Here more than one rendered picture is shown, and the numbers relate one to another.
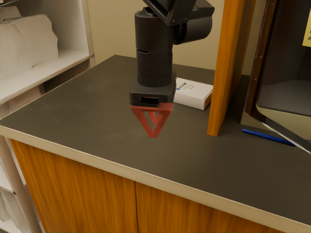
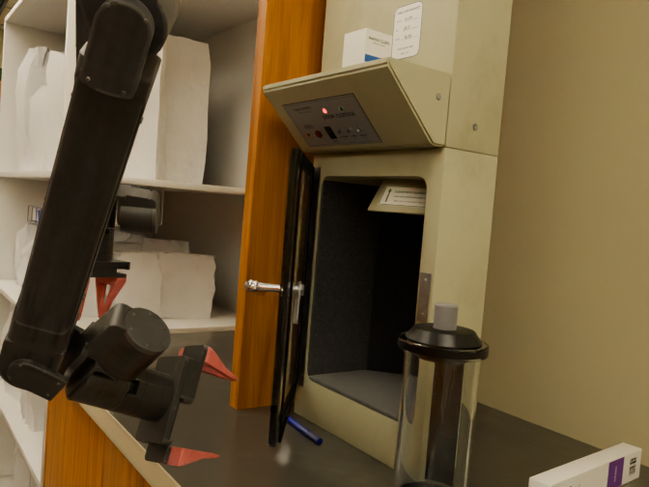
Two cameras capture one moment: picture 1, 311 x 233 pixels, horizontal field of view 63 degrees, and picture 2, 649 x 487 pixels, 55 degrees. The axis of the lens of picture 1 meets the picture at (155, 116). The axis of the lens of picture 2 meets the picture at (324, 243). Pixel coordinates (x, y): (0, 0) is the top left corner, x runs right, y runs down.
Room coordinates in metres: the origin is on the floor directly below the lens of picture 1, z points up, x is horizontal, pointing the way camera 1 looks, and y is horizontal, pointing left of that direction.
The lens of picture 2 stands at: (-0.31, -0.85, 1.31)
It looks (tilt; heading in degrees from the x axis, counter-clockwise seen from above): 3 degrees down; 30
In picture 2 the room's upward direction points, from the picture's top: 5 degrees clockwise
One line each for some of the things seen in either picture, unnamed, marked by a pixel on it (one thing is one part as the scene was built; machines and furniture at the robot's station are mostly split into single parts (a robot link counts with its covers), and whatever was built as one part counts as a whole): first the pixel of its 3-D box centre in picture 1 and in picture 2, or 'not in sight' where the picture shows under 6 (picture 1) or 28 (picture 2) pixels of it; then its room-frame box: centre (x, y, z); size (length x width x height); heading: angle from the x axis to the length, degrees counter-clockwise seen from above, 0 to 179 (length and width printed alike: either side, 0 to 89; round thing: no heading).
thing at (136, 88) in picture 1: (154, 70); (95, 248); (0.39, 0.00, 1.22); 0.10 x 0.07 x 0.07; 171
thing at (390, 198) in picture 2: not in sight; (422, 198); (0.66, -0.46, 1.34); 0.18 x 0.18 x 0.05
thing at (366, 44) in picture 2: not in sight; (366, 55); (0.50, -0.42, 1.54); 0.05 x 0.05 x 0.06; 67
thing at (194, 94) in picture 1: (189, 92); not in sight; (0.81, -0.12, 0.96); 0.16 x 0.12 x 0.04; 60
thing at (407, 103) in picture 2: not in sight; (345, 113); (0.52, -0.38, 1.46); 0.32 x 0.12 x 0.10; 66
